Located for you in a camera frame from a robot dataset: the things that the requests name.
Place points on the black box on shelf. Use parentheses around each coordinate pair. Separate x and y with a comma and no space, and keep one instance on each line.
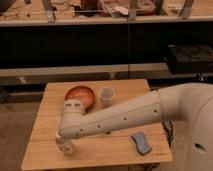
(187,59)

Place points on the blue sponge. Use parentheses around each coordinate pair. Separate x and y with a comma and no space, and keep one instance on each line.
(141,143)

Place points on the wooden table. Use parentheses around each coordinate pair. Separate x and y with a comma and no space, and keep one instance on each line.
(103,151)

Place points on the translucent plastic cup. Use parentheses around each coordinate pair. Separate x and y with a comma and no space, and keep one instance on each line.
(107,95)

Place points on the clear plastic bottle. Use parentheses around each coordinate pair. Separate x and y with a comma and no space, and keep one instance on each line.
(64,145)

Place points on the orange wooden bowl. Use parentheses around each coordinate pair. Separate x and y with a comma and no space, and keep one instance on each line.
(83,93)

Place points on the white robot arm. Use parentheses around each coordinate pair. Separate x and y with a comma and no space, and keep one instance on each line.
(190,102)

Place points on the long metal shelf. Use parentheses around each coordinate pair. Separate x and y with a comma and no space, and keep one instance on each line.
(47,74)

